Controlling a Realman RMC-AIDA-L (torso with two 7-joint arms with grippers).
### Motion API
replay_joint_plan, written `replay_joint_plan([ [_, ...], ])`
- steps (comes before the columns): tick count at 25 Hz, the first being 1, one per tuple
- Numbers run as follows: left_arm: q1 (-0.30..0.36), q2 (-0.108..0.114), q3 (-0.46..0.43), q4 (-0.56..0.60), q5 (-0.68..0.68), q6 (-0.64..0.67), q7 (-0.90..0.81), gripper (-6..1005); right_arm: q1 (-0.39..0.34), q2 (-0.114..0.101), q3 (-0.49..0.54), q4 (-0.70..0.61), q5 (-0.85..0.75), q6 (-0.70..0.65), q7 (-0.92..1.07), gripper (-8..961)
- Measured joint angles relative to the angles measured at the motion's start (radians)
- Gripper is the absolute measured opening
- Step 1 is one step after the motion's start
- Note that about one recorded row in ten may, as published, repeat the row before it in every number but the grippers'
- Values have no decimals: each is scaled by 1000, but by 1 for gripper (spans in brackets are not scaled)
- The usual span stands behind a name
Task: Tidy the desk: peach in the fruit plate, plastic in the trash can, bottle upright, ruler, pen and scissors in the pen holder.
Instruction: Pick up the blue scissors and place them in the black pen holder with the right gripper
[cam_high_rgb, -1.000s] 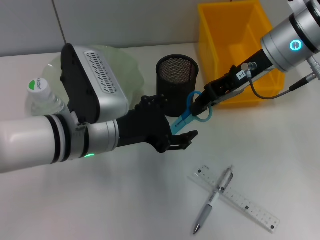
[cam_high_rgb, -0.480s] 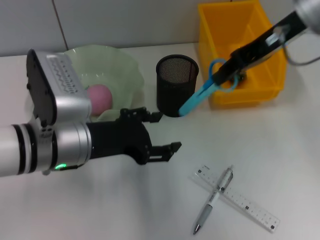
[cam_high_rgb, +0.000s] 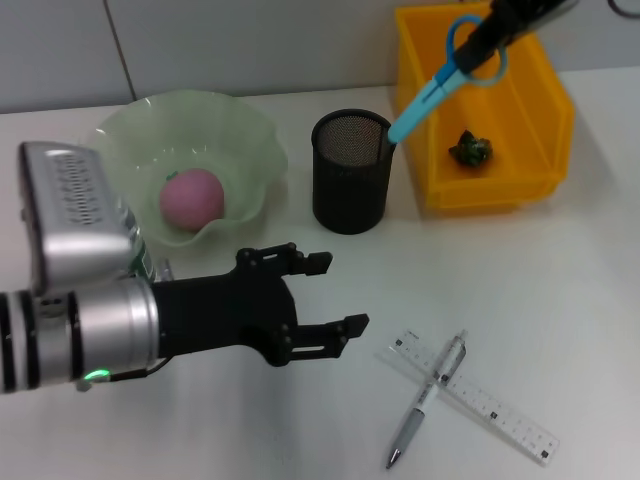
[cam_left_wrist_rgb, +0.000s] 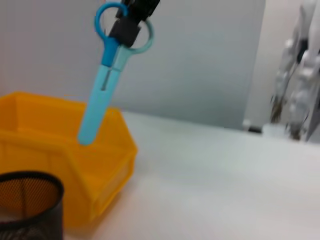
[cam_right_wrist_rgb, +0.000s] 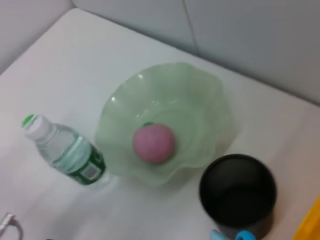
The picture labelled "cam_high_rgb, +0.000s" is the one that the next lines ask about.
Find white grey ballpoint pen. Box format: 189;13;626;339
384;329;470;470

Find clear green-label water bottle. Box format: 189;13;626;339
117;197;174;284

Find pink toy peach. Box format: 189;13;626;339
158;168;226;231

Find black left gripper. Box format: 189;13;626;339
152;241;372;369

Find clear plastic ruler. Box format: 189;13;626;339
375;327;561;466

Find pale green glass fruit plate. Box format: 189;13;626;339
94;89;291;249

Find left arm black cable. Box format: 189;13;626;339
77;355;171;394

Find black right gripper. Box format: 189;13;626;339
453;0;581;76

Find blue scissors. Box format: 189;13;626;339
387;14;510;145

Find green plastic wrapper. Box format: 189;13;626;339
448;128;495;174

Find black mesh pen cup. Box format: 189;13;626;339
310;109;396;235

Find yellow plastic bin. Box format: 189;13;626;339
394;0;576;214

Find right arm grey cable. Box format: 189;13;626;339
606;0;640;20

